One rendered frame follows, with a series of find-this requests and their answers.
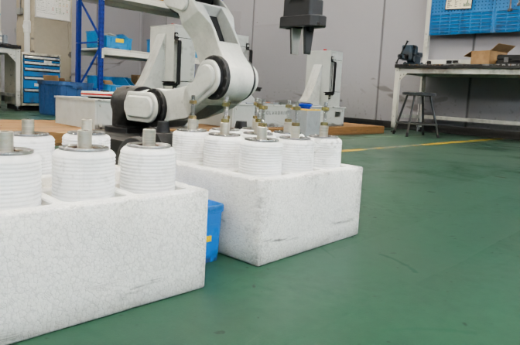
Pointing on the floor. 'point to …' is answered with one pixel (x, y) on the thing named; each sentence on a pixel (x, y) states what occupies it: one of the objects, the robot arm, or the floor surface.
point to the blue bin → (214, 209)
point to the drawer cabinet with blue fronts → (29, 77)
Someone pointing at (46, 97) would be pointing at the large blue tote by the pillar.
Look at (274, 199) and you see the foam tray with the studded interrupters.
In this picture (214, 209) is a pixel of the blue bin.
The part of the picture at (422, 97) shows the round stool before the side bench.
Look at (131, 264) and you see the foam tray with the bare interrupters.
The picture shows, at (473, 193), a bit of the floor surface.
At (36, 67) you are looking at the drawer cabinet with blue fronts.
